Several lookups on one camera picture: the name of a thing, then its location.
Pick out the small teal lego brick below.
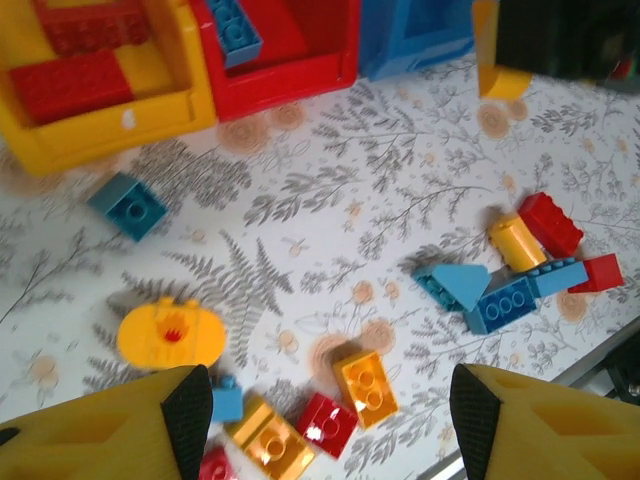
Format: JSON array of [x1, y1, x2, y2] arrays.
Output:
[[85, 171, 170, 244]]

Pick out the yellow lego brick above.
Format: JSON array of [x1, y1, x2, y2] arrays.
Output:
[[487, 212, 549, 274], [332, 349, 400, 430], [222, 394, 317, 480]]

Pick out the yellow round lego plate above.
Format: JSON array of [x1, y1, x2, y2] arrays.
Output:
[[117, 297, 229, 374]]

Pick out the aluminium front rail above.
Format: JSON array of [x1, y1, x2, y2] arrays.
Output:
[[544, 327, 640, 409]]

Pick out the red plastic bin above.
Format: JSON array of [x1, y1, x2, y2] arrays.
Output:
[[187, 0, 362, 124]]

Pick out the yellow lego window frame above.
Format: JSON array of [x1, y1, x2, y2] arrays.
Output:
[[472, 0, 534, 105]]

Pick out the long red lego brick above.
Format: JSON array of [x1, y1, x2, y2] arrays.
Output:
[[9, 48, 135, 126], [517, 192, 585, 260]]

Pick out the yellow plastic bin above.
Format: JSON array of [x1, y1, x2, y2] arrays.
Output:
[[0, 0, 219, 177]]

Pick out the light blue flat lego brick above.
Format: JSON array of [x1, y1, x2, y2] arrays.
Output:
[[529, 259, 589, 300]]

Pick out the blue lego slope piece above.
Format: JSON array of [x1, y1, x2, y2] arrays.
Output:
[[412, 263, 489, 314]]

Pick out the floral table cover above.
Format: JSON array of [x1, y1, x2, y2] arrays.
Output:
[[0, 52, 640, 480]]

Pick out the small red lego brick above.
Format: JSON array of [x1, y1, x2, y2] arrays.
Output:
[[567, 253, 625, 295], [198, 446, 236, 480], [295, 392, 360, 460]]

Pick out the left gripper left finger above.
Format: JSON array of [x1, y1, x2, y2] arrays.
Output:
[[0, 363, 215, 480]]

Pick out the red lego window frame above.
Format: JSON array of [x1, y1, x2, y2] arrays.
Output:
[[32, 0, 151, 56]]

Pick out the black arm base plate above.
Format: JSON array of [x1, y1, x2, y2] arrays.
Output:
[[602, 344, 640, 406]]

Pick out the blue plastic bin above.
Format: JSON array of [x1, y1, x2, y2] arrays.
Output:
[[357, 0, 479, 82]]

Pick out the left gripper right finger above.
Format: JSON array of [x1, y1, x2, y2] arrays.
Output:
[[449, 362, 640, 480]]

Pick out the long blue lego brick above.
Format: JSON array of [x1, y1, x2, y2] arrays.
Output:
[[464, 274, 539, 336], [204, 0, 264, 70]]

